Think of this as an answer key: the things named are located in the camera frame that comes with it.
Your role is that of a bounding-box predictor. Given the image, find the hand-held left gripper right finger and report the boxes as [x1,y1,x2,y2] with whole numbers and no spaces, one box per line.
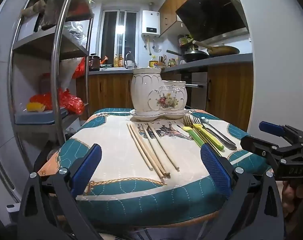
[201,144,284,240]

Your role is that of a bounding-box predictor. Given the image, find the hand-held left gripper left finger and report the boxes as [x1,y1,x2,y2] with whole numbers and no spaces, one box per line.
[17,144,102,240]

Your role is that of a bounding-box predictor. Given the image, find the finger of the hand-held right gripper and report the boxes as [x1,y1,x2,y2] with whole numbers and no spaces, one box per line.
[240,135,292,170]
[259,121,303,145]

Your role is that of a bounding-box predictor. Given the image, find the yellow handled fork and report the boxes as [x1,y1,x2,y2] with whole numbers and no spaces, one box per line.
[193,116,224,151]

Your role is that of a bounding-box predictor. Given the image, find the metal spoon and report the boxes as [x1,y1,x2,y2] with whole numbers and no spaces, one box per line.
[201,117,237,150]

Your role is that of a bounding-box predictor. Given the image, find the green handled fork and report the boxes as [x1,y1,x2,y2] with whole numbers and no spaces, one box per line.
[183,114,205,147]

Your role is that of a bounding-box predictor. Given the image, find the floral ceramic utensil holder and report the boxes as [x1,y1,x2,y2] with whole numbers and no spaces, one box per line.
[130,67,189,120]

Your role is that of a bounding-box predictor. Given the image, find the person's right hand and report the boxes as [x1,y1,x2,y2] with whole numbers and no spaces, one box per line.
[281,180,300,219]

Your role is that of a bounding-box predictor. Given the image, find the large red plastic bag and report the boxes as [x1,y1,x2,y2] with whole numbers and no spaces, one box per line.
[30,87,85,115]

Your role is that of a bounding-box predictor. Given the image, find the grey plastic tray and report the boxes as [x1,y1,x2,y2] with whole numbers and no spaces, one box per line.
[15,107,69,125]

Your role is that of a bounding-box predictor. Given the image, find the built-in oven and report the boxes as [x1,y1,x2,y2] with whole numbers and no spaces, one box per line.
[184,72,208,109]

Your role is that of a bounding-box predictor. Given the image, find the yellow packet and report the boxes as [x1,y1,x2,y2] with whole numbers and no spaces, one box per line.
[27,102,46,112]

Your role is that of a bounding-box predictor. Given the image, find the wooden lower cabinets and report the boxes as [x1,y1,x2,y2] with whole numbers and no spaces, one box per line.
[77,62,253,130]

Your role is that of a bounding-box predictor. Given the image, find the wooden cabinets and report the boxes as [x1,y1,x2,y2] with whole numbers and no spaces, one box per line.
[158,0,214,37]
[77,62,253,130]

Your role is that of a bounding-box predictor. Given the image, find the grey countertop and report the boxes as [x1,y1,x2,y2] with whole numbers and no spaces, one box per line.
[89,53,253,74]

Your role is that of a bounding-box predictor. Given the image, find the brown frying pan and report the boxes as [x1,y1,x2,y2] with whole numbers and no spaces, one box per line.
[193,40,240,55]

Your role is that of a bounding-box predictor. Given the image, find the dark rice cooker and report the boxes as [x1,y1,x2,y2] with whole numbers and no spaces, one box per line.
[90,54,101,72]

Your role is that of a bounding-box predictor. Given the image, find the black wok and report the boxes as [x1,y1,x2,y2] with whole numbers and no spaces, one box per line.
[166,49,209,63]

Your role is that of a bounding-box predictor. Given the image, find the grey refrigerator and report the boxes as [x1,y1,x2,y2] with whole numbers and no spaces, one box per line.
[0,0,24,205]

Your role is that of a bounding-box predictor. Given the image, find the metal shelf rack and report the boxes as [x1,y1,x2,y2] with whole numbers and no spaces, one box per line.
[8,0,94,140]

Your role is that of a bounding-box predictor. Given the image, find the metal faucet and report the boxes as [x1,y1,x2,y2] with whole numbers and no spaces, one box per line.
[125,52,137,69]

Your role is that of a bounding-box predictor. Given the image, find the black range hood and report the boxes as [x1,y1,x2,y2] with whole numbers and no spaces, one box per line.
[176,0,249,43]

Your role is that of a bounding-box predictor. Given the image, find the kitchen window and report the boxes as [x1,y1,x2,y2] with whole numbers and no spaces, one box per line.
[100,10,139,68]

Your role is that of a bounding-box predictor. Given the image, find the clear plastic bag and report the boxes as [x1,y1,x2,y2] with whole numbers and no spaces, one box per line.
[67,21,88,48]

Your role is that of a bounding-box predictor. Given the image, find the wooden upper cabinets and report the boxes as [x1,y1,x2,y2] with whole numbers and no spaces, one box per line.
[158,0,214,37]

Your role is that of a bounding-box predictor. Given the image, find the white water heater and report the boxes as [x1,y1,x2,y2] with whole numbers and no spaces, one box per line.
[141,10,161,38]

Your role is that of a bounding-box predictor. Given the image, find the wall spice rack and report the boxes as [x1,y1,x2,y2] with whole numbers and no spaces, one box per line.
[178,34,198,52]

